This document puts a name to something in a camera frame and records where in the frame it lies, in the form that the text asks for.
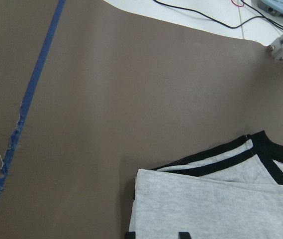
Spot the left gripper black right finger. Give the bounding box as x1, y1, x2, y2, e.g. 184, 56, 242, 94
178, 232, 190, 239

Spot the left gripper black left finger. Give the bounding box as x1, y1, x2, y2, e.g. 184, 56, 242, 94
124, 232, 135, 239

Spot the black desk cable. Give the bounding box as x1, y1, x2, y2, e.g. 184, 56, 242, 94
153, 0, 283, 32

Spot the grey cartoon print t-shirt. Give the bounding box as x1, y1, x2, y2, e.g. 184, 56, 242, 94
128, 131, 283, 239

